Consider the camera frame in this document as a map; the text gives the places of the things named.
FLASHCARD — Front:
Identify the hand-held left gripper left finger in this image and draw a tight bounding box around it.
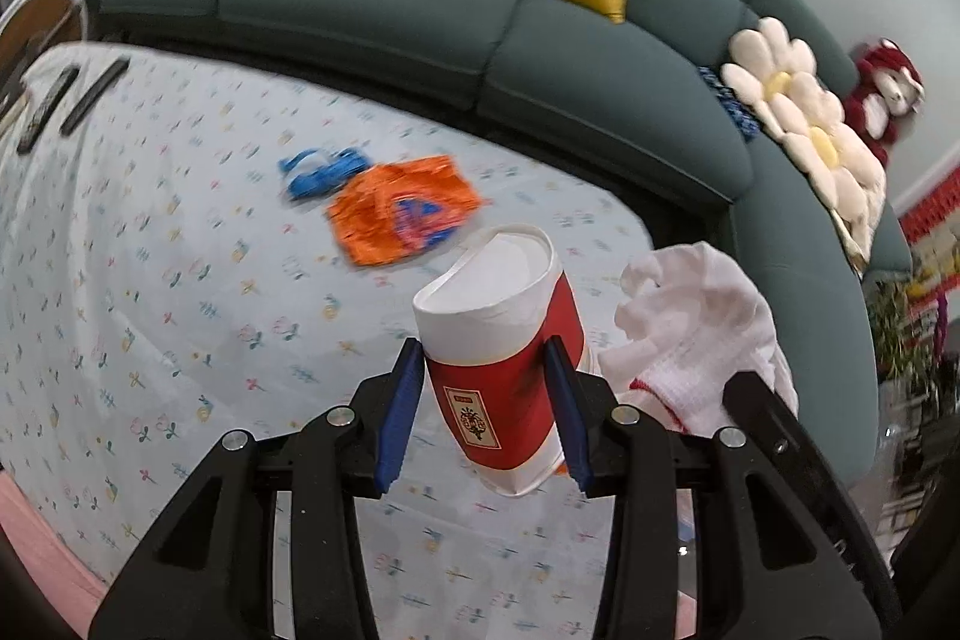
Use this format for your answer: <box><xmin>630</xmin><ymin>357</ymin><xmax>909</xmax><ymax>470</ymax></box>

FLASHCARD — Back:
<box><xmin>88</xmin><ymin>336</ymin><xmax>427</xmax><ymax>640</ymax></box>

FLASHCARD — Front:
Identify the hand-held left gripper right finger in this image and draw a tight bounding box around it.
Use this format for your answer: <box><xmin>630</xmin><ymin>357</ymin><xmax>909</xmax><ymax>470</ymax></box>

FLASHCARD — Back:
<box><xmin>542</xmin><ymin>336</ymin><xmax>901</xmax><ymax>640</ymax></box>

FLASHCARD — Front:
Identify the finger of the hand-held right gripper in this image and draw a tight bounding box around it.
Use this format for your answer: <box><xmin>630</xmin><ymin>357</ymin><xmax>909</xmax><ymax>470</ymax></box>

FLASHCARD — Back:
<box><xmin>722</xmin><ymin>368</ymin><xmax>895</xmax><ymax>603</ymax></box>

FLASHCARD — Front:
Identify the red and white paper cup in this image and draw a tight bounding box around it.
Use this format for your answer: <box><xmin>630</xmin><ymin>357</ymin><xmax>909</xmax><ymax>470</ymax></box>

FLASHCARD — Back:
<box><xmin>412</xmin><ymin>224</ymin><xmax>586</xmax><ymax>498</ymax></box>

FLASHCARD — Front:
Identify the white cloth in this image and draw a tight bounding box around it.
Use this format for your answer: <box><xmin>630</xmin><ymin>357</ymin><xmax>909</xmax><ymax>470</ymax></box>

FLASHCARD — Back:
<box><xmin>596</xmin><ymin>241</ymin><xmax>800</xmax><ymax>437</ymax></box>

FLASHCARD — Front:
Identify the green potted plant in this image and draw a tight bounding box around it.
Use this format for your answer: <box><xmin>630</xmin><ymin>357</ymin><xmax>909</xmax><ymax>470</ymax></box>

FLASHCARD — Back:
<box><xmin>870</xmin><ymin>280</ymin><xmax>935</xmax><ymax>386</ymax></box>

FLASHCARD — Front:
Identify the purple orchid plant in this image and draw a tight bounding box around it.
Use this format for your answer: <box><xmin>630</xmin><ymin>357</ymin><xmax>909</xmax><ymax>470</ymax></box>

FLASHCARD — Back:
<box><xmin>930</xmin><ymin>291</ymin><xmax>957</xmax><ymax>386</ymax></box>

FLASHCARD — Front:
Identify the orange plastic bag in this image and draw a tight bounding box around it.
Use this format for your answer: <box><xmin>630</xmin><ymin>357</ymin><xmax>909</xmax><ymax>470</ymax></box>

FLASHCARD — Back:
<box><xmin>324</xmin><ymin>154</ymin><xmax>488</xmax><ymax>268</ymax></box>

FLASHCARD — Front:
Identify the floral light blue tablecloth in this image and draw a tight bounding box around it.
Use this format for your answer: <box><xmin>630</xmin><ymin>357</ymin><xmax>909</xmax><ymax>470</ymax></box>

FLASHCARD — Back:
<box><xmin>0</xmin><ymin>40</ymin><xmax>676</xmax><ymax>640</ymax></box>

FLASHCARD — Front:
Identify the blue plastic wrapper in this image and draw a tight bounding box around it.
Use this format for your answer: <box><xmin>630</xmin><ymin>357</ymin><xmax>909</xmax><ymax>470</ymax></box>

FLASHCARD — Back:
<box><xmin>279</xmin><ymin>146</ymin><xmax>372</xmax><ymax>202</ymax></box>

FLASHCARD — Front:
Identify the cream flower cushion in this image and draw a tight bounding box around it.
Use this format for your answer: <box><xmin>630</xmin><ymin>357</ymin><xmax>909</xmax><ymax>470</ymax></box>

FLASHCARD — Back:
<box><xmin>720</xmin><ymin>16</ymin><xmax>818</xmax><ymax>120</ymax></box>
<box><xmin>761</xmin><ymin>74</ymin><xmax>890</xmax><ymax>221</ymax></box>

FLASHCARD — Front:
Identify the blue knitted cloth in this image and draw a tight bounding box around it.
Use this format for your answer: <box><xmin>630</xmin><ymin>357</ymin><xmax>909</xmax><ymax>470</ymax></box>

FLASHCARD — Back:
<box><xmin>697</xmin><ymin>66</ymin><xmax>762</xmax><ymax>142</ymax></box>

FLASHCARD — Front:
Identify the red monkey plush toy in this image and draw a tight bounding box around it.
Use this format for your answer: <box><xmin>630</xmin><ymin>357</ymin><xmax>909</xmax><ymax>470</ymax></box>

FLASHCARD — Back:
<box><xmin>840</xmin><ymin>38</ymin><xmax>927</xmax><ymax>169</ymax></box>

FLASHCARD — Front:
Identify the pink blanket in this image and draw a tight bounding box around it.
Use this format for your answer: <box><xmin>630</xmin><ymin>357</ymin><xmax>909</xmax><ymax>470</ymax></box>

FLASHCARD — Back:
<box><xmin>0</xmin><ymin>467</ymin><xmax>106</xmax><ymax>611</ymax></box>

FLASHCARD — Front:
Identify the dark green sofa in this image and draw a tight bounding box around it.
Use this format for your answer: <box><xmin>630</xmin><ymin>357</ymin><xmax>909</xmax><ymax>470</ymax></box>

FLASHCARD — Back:
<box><xmin>64</xmin><ymin>0</ymin><xmax>912</xmax><ymax>483</ymax></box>

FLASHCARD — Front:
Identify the black remote control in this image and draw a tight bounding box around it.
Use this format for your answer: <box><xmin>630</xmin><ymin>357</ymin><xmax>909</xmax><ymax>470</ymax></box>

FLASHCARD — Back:
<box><xmin>16</xmin><ymin>66</ymin><xmax>80</xmax><ymax>154</ymax></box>
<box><xmin>60</xmin><ymin>56</ymin><xmax>130</xmax><ymax>135</ymax></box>

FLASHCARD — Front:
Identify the wooden chair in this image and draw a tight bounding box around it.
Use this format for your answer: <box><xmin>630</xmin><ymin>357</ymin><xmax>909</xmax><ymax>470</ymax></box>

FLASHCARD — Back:
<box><xmin>0</xmin><ymin>0</ymin><xmax>87</xmax><ymax>86</ymax></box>

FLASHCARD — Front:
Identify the red decorated wall panel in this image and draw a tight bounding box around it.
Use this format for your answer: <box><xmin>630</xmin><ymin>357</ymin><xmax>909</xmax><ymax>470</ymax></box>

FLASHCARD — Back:
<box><xmin>896</xmin><ymin>175</ymin><xmax>960</xmax><ymax>311</ymax></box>

